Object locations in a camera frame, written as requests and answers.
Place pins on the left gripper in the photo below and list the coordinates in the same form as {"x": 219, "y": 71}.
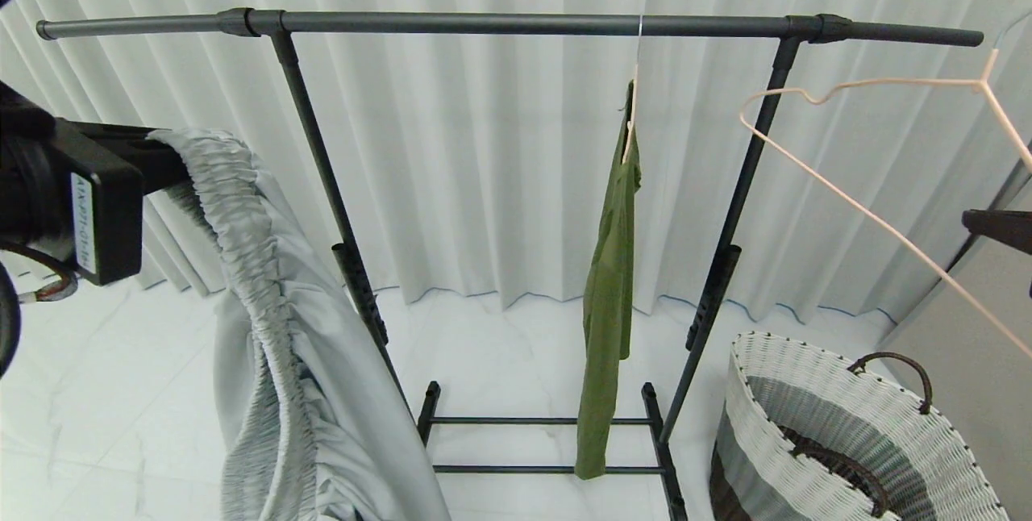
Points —
{"x": 48, "y": 182}

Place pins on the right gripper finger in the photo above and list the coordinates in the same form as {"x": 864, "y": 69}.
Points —
{"x": 1008, "y": 227}

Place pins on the pale grey shorts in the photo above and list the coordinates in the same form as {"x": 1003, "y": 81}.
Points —
{"x": 322, "y": 360}

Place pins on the green long-sleeved shirt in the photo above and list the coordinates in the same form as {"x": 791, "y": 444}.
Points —
{"x": 609, "y": 279}

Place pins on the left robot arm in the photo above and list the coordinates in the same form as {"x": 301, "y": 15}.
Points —
{"x": 6, "y": 327}

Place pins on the white laundry basket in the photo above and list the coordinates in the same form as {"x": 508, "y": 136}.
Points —
{"x": 774, "y": 456}

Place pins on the black clothes rack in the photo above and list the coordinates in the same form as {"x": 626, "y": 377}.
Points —
{"x": 516, "y": 23}

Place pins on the white curtain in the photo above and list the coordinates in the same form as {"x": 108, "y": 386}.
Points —
{"x": 484, "y": 182}

